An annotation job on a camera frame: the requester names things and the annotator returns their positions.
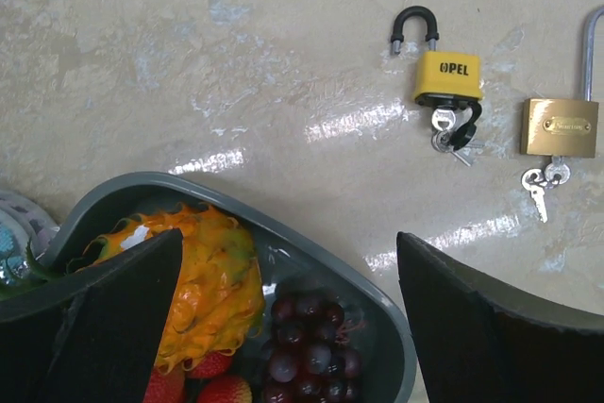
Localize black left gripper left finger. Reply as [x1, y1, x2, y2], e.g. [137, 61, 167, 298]
[1, 229, 182, 402]

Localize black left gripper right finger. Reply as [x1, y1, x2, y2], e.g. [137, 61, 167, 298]
[396, 232, 603, 402]

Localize silver keys of yellow padlock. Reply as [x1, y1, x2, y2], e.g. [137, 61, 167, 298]
[431, 109, 484, 167]

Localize yellow padlock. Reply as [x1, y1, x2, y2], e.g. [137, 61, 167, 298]
[390, 6, 483, 118]

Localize red strawberry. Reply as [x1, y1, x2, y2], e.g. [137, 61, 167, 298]
[186, 351, 233, 379]
[196, 375, 253, 403]

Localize orange dragon fruit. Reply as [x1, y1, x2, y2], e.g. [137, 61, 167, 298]
[67, 203, 265, 374]

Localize dark grape bunch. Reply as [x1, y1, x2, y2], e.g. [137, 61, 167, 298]
[260, 290, 366, 402]

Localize silver keys of brass padlock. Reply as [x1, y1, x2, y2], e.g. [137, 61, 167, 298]
[521, 156, 571, 223]

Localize grey fruit tray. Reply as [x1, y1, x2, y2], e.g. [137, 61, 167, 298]
[42, 172, 417, 402]

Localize brass padlock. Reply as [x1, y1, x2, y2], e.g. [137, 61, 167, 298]
[519, 7, 603, 159]

